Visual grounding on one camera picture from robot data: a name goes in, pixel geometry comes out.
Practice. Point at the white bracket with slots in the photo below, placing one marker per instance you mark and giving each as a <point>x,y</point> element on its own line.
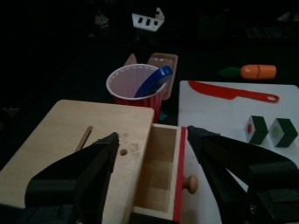
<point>147,20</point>

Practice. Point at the orange toy carrot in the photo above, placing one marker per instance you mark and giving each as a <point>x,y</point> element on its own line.
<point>253,71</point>

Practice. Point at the sushi roll with red centre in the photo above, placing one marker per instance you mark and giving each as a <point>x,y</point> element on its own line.
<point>255,129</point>

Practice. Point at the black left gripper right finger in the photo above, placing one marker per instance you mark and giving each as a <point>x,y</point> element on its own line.
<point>238,172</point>

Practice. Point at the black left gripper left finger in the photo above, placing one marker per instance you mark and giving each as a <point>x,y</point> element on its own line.
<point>74,178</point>

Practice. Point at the blue tape roll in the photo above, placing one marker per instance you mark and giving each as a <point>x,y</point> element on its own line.
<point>154,82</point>

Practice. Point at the red toy knife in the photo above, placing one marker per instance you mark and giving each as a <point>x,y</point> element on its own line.
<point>230,92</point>

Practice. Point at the white cutting board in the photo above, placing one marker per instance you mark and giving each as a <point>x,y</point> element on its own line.
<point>230,116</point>

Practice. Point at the wooden box with slot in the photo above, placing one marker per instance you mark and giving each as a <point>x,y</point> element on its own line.
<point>74,131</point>

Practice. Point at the red plastic cup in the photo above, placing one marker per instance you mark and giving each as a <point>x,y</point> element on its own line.
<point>134,87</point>

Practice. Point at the sushi roll with green centre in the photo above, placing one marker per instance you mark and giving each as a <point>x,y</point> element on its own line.
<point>283,132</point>

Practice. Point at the wooden drawer with red front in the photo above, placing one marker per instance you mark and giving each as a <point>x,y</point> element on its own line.
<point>163,175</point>

